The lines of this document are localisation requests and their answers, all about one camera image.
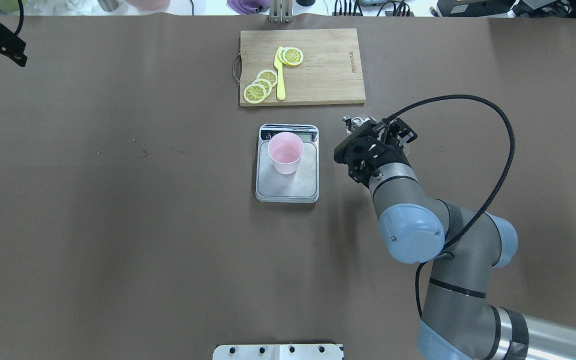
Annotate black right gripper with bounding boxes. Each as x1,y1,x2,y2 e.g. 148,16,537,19
333,120,418,183

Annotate pink cup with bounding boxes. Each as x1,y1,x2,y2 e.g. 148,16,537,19
268,132,304,175

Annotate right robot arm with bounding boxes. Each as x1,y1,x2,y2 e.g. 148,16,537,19
333,116,576,360

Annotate digital kitchen scale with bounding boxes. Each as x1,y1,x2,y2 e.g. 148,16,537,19
254,123,319,204

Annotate bamboo cutting board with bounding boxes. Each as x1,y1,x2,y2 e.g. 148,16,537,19
239,28,366,107

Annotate lemon slice front left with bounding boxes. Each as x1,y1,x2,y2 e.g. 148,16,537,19
283,47,304,67

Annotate yellow plastic knife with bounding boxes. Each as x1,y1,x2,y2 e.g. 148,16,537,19
273,49,286,101

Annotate lemon slice behind left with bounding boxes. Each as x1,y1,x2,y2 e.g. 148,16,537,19
276,47,286,65

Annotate power strip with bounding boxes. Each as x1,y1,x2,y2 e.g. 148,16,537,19
330,0,414,18

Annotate pink bowl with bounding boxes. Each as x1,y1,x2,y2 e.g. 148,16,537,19
125,0,170,10

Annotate purple cloth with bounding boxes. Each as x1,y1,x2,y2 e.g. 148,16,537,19
226,0,270,15

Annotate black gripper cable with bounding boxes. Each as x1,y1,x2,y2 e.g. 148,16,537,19
380,94,516,318

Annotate aluminium frame post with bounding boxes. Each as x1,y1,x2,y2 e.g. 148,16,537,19
268,0,294,24

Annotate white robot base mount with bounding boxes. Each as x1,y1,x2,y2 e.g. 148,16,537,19
212,343,345,360

